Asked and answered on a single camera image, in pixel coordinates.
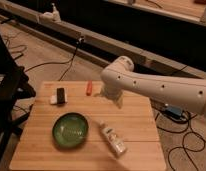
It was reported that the white device on rail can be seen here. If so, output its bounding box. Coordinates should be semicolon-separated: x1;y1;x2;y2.
41;3;61;22

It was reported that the long metal rail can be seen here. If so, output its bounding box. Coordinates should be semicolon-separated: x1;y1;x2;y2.
0;0;206;79

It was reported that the black cables right floor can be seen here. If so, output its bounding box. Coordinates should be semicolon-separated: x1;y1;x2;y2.
152;103;206;171

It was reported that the blue power box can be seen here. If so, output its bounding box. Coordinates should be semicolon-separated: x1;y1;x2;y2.
165;106;183;118

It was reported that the white plastic bottle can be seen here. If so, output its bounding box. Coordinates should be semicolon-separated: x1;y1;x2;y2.
99;122;127;157

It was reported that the black cable on floor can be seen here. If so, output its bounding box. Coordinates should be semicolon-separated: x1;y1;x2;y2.
2;34;86;82

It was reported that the green ceramic bowl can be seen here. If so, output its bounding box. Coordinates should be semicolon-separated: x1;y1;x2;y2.
52;112;89;149

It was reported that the black and white sushi toy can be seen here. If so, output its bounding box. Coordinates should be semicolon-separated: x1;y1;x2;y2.
50;88;67;105

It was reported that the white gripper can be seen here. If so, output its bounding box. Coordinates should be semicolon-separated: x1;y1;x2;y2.
100;85;123;108

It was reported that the wooden cutting board table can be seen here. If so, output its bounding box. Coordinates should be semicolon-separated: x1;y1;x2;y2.
10;81;166;171

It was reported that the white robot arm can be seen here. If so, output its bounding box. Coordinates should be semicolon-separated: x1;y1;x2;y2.
101;56;206;117

